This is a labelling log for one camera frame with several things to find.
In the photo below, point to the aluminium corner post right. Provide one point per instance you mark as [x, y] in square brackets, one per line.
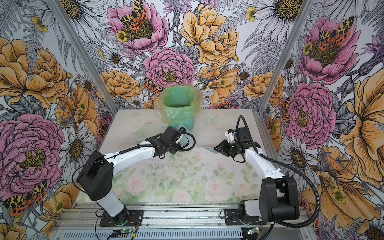
[291, 40]

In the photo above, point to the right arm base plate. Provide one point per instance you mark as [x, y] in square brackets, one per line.
[235, 217]

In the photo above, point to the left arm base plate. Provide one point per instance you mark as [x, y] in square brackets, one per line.
[132, 217]

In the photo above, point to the aluminium corner post left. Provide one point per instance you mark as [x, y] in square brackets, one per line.
[68, 28]

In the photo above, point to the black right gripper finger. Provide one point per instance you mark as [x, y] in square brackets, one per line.
[222, 145]
[224, 150]

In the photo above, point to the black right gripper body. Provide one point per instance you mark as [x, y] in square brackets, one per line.
[232, 148]

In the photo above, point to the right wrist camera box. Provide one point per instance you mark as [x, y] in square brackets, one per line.
[231, 136]

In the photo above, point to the aluminium corner post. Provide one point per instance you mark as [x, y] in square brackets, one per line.
[68, 28]
[291, 40]

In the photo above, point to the green plastic trash bin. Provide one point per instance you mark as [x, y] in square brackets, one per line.
[179, 105]

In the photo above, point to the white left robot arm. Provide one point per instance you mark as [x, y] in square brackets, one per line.
[96, 176]

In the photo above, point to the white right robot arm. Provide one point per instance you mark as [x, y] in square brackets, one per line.
[278, 200]

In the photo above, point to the grey-green plastic dustpan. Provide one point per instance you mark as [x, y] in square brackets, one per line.
[183, 139]

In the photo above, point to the grey-green hand brush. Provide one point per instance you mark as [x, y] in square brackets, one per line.
[210, 149]

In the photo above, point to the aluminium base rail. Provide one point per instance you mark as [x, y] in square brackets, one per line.
[161, 221]

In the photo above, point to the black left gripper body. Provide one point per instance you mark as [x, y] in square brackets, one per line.
[171, 150]

